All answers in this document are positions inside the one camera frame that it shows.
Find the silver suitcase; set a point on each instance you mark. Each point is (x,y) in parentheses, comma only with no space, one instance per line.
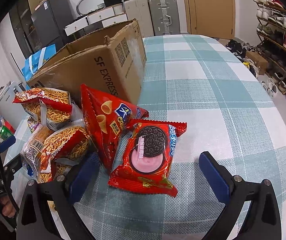
(164,15)

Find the pile of shoes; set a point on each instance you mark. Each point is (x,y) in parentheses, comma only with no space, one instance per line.
(235,47)

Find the teal checked tablecloth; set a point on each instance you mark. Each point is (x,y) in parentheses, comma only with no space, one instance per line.
(195,100)

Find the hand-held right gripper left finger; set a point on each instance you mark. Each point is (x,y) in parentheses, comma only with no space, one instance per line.
(83,177)

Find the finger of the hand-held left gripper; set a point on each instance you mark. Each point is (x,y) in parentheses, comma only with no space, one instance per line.
(13,166)
(8,142)

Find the white sneaker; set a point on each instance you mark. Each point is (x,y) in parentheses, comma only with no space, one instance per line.
(272,88)

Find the small brown cardboard box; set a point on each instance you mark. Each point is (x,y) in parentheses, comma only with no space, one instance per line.
(256,61)

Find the red cookie packet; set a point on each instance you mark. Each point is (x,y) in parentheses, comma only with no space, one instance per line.
(145,170)

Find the red corn snack bag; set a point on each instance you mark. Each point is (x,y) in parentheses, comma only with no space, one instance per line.
(100,120)

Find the wooden shoe rack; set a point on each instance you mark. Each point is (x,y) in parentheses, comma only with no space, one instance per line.
(280,47)

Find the wooden door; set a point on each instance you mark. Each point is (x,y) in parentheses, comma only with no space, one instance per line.
(210,7)

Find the blue gift bag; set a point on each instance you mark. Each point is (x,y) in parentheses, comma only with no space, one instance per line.
(36,61)

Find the beige suitcase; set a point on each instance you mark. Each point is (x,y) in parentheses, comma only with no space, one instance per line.
(139,15)

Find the white appliance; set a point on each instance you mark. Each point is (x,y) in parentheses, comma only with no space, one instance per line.
(13,105)

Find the person's left hand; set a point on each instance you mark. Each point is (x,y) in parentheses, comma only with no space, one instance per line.
(5,206)

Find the large cardboard box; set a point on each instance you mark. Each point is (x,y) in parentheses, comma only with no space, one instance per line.
(95,62)

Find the white drawer cabinet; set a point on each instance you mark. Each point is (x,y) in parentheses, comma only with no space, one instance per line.
(100,16)

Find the clear bread packet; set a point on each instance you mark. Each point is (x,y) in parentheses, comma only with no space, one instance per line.
(36,140)

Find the dark grey refrigerator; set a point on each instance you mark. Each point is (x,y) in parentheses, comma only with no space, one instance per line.
(53,20)

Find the dark glass cabinet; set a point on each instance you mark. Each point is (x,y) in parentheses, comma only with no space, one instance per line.
(23,25)

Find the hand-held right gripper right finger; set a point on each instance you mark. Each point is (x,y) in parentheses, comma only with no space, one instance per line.
(214,176)

